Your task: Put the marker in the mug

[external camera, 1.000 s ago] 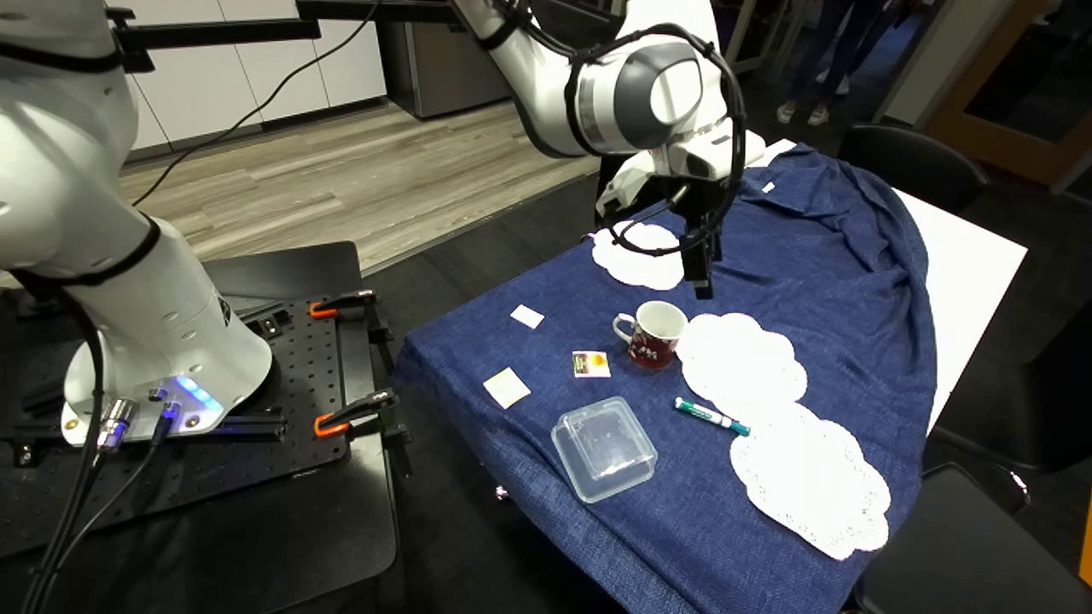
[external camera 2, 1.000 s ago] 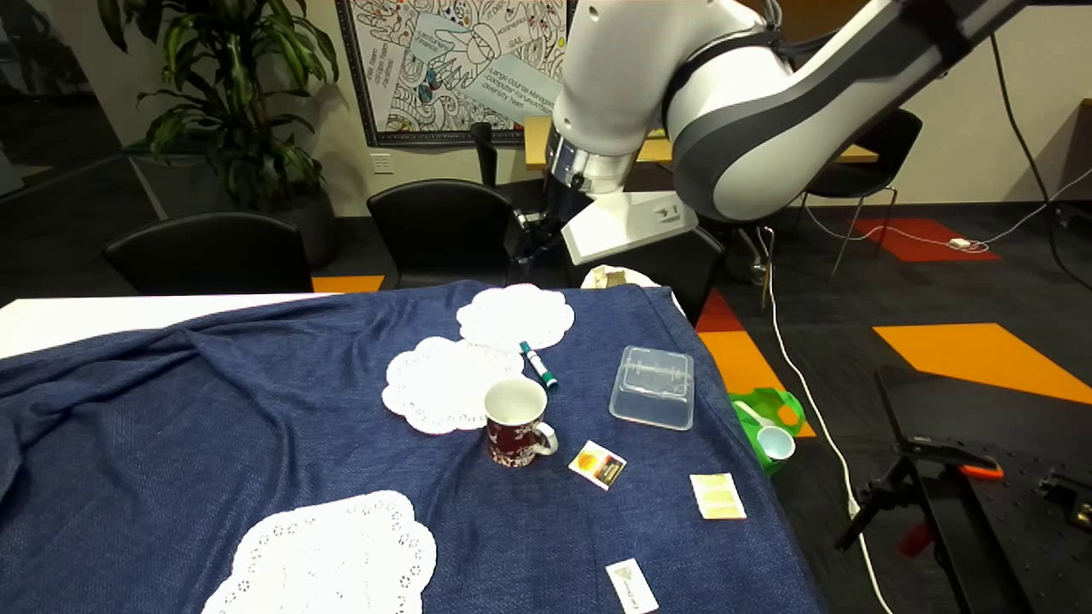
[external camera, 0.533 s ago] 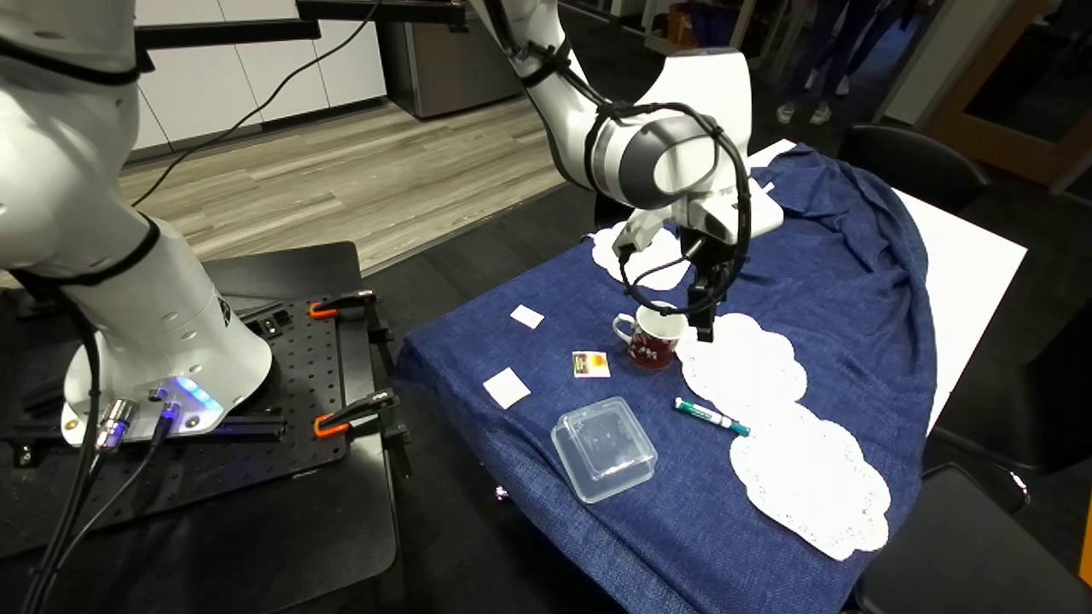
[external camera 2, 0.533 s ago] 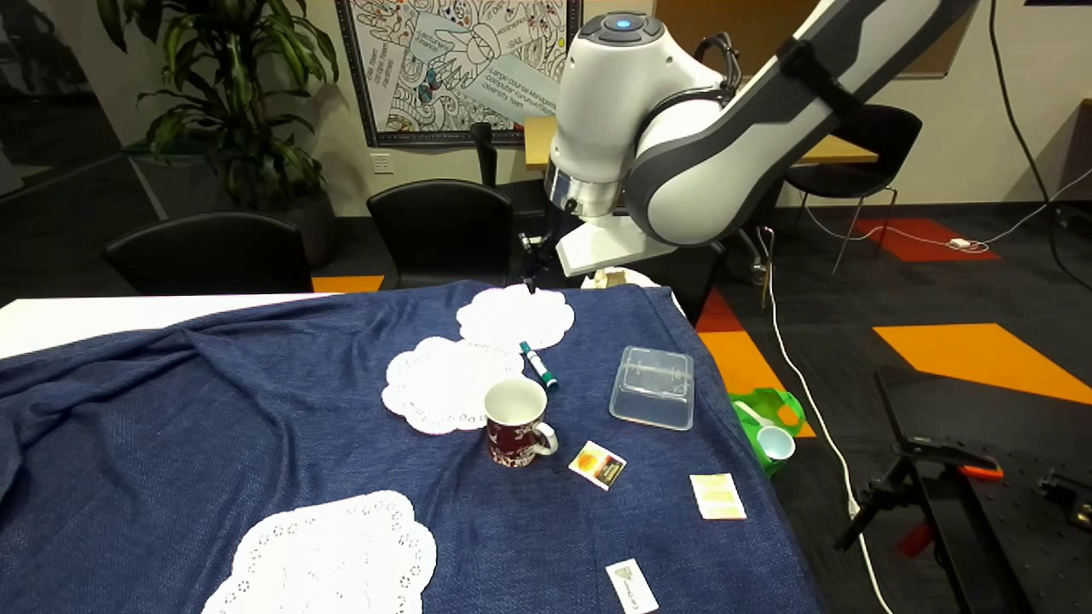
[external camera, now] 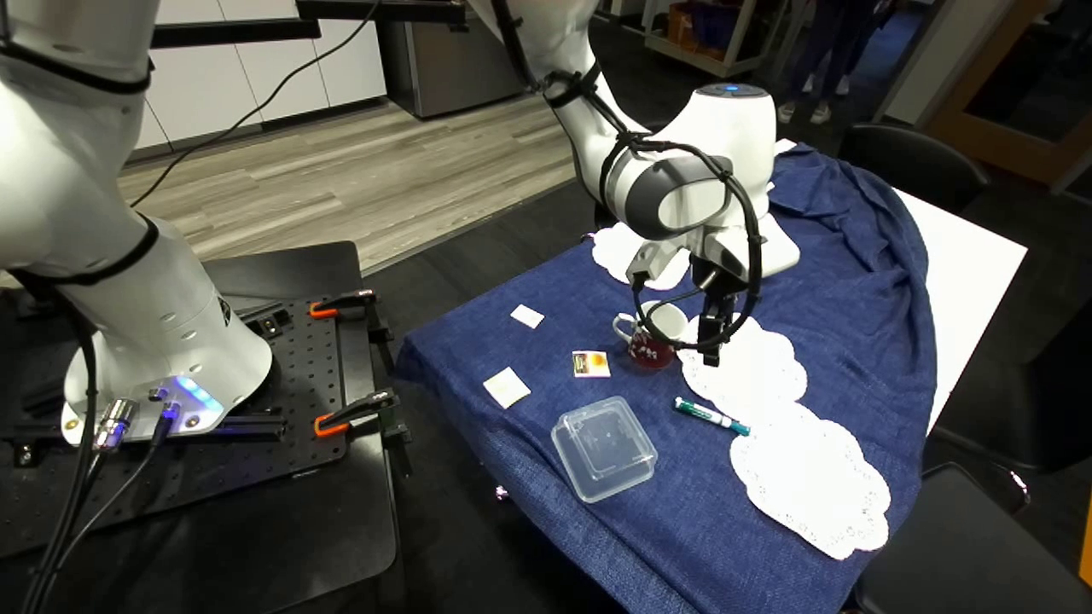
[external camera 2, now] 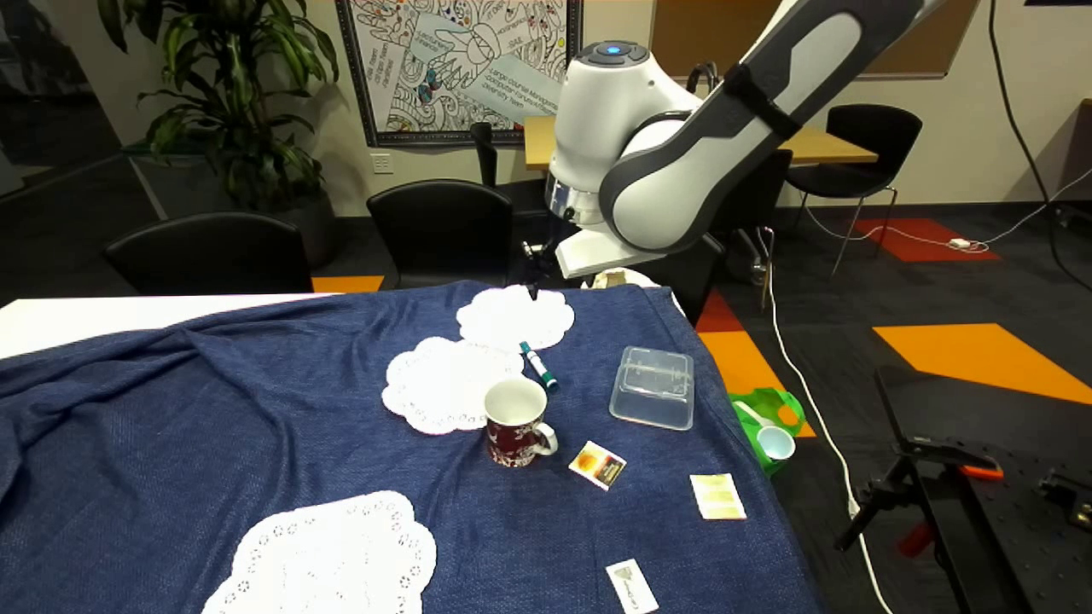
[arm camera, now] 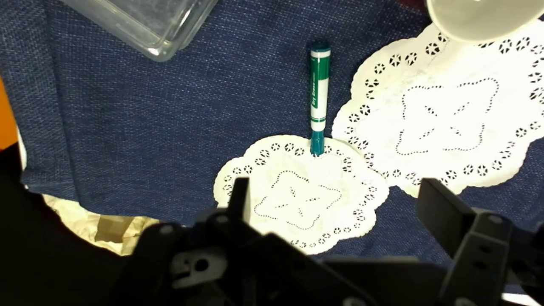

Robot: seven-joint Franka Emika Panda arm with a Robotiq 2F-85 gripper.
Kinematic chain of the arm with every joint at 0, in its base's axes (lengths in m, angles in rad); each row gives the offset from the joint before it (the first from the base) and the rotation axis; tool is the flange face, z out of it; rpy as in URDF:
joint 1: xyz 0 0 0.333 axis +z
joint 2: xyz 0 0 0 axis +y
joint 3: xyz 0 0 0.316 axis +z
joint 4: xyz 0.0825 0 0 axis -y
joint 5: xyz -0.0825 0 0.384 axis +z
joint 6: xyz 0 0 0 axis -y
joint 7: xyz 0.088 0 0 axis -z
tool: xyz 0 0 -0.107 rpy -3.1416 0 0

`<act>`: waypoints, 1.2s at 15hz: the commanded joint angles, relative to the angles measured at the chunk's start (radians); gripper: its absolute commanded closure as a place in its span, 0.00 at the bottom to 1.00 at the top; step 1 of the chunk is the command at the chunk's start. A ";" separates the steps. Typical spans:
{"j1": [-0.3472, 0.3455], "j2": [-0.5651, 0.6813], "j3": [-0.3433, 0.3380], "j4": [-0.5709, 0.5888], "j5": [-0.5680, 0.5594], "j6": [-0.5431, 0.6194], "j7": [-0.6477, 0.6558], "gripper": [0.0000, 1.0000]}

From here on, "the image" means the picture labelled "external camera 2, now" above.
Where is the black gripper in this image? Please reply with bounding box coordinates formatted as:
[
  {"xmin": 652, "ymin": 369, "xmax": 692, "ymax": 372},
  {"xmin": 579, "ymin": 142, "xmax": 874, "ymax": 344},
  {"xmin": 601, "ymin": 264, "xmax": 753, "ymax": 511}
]
[{"xmin": 516, "ymin": 218, "xmax": 582, "ymax": 308}]

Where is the white marker with teal cap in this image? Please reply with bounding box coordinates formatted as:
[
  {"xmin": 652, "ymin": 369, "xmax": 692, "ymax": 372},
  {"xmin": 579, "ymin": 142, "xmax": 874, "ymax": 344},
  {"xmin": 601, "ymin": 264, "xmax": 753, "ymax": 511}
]
[{"xmin": 516, "ymin": 336, "xmax": 561, "ymax": 391}]

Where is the dark red patterned mug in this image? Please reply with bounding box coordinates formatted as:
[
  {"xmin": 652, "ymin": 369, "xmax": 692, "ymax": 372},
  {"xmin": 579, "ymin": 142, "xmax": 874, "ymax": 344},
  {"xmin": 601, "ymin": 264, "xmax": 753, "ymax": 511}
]
[{"xmin": 481, "ymin": 374, "xmax": 561, "ymax": 471}]

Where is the white object behind cloth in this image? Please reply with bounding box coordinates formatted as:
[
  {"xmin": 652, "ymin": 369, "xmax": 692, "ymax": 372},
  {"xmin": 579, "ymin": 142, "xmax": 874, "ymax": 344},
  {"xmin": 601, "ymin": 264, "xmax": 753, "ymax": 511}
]
[{"xmin": 576, "ymin": 264, "xmax": 663, "ymax": 292}]

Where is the clear plastic container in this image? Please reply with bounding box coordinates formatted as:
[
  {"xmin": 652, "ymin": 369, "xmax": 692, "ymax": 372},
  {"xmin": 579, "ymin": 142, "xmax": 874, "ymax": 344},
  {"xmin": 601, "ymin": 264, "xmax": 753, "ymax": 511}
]
[{"xmin": 607, "ymin": 344, "xmax": 698, "ymax": 433}]

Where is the orange and white tea packet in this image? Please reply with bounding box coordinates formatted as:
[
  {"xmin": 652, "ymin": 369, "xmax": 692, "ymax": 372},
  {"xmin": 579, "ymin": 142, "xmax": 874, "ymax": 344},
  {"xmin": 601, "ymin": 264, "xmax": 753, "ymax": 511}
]
[{"xmin": 565, "ymin": 435, "xmax": 630, "ymax": 493}]

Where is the framed drawing board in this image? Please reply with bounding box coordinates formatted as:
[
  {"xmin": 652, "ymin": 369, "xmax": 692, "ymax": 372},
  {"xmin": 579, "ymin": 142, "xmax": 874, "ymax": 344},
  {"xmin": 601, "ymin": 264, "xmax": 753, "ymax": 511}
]
[{"xmin": 335, "ymin": 0, "xmax": 588, "ymax": 150}]

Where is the cream sugar packet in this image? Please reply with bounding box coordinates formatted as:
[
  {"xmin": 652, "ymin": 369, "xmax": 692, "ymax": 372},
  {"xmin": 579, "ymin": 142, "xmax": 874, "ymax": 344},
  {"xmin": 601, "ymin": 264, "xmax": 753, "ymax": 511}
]
[{"xmin": 685, "ymin": 471, "xmax": 749, "ymax": 525}]

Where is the green plastic bowl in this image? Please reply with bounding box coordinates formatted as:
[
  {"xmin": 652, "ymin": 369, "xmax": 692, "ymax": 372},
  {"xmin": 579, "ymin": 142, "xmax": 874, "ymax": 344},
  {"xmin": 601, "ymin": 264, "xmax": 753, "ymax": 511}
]
[{"xmin": 729, "ymin": 384, "xmax": 809, "ymax": 471}]

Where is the white printed packet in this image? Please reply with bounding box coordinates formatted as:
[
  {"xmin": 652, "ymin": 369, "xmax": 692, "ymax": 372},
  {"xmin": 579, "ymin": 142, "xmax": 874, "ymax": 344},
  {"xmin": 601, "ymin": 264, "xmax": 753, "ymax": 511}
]
[{"xmin": 601, "ymin": 557, "xmax": 663, "ymax": 614}]

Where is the large white paper doily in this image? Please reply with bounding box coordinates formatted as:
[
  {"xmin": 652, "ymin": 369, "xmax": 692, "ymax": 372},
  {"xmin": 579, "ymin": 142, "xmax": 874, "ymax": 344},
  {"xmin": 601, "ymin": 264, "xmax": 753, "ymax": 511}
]
[{"xmin": 201, "ymin": 487, "xmax": 441, "ymax": 614}]

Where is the dark blue cloth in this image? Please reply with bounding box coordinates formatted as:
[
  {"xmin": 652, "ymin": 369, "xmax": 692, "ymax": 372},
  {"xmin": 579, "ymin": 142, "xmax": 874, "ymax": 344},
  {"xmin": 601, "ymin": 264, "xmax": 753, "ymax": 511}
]
[{"xmin": 0, "ymin": 280, "xmax": 829, "ymax": 614}]

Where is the green potted plant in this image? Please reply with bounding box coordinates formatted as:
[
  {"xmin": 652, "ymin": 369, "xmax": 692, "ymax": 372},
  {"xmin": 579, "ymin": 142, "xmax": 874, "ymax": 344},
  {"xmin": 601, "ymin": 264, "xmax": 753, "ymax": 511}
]
[{"xmin": 95, "ymin": 0, "xmax": 344, "ymax": 268}]

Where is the brown cork board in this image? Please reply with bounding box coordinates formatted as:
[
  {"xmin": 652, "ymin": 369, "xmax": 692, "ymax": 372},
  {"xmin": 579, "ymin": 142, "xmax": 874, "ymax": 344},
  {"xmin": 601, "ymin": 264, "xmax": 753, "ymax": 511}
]
[{"xmin": 647, "ymin": 0, "xmax": 981, "ymax": 83}]

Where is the small black device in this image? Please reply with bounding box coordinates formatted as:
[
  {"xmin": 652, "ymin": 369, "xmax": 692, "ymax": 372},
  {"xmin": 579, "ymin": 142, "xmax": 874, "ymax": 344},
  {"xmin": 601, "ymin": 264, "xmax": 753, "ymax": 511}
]
[{"xmin": 1032, "ymin": 467, "xmax": 1092, "ymax": 534}]

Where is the white power cable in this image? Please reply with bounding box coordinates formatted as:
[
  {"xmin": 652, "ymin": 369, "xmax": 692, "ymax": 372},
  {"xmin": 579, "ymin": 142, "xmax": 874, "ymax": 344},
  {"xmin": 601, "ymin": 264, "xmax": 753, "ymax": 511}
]
[{"xmin": 742, "ymin": 224, "xmax": 902, "ymax": 614}]

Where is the black clamp orange handle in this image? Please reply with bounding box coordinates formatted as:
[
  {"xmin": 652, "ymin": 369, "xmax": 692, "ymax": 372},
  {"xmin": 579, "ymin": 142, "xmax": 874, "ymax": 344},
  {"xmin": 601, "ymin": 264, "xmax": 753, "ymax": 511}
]
[
  {"xmin": 834, "ymin": 455, "xmax": 944, "ymax": 562},
  {"xmin": 902, "ymin": 433, "xmax": 1011, "ymax": 487}
]

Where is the black hanging cable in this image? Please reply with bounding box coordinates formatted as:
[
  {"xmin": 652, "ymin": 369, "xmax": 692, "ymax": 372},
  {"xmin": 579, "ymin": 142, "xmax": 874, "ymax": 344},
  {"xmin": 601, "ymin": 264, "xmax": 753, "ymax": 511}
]
[{"xmin": 985, "ymin": 0, "xmax": 1092, "ymax": 292}]

